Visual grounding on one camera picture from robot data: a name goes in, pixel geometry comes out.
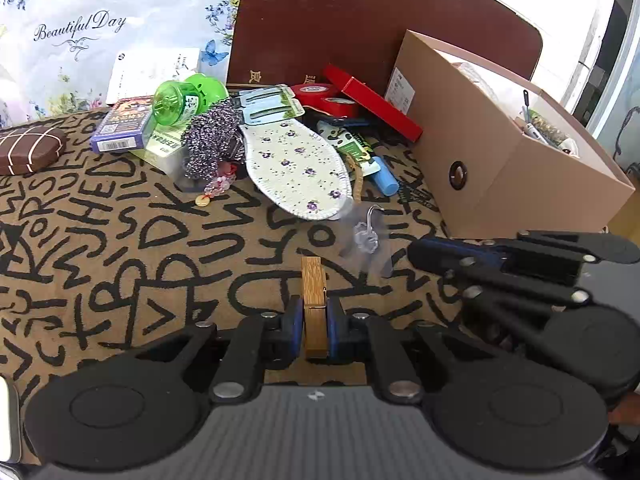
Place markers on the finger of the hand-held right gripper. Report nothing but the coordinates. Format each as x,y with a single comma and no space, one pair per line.
520,287
455,255

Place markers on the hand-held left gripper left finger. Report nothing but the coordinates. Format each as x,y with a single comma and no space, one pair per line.
295,330

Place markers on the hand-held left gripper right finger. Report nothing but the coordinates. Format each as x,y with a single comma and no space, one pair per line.
336,330

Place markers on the wooden clothespin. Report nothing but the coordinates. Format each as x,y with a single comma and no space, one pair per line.
314,310

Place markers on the beige cardboard box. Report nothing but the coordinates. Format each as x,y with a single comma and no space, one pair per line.
505,180

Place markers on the clear plastic hook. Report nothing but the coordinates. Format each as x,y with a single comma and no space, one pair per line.
369,232

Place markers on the blue plastic tube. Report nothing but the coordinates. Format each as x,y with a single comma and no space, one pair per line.
385,176

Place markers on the cow-print green package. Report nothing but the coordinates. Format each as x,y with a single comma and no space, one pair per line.
350,147

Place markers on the small packets in box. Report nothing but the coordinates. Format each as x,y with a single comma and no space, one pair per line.
547,130

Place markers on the floral white insole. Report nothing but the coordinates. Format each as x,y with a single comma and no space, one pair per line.
295,167

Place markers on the bead charm with gold coin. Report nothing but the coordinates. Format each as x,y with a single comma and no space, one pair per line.
217,185

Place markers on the flat red box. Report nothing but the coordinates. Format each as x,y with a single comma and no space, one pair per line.
375,102

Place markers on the letter-print brown mat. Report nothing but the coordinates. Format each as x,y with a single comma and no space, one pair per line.
125,260

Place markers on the steel wool scrubber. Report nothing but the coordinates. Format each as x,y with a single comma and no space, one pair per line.
210,137

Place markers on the yellow-green carton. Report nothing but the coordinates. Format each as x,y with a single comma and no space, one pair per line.
165,155

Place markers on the green and white insole card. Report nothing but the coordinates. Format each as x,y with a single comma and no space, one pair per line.
267,105

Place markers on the dark brown wooden board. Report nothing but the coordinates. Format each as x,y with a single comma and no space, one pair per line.
360,15

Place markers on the green plastic cup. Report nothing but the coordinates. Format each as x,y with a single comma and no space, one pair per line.
182,97

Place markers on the playing card box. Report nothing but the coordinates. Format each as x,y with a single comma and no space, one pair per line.
122,125

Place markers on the white paper leaflet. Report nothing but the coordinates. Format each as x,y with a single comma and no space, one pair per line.
150,72

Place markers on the white device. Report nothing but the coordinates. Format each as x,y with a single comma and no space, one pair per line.
9,420

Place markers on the brown striped glasses case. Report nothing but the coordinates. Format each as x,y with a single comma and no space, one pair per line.
30,151

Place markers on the floral white plastic bag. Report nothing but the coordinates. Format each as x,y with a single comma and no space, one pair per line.
100,25

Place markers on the window frame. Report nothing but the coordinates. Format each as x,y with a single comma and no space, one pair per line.
612,60

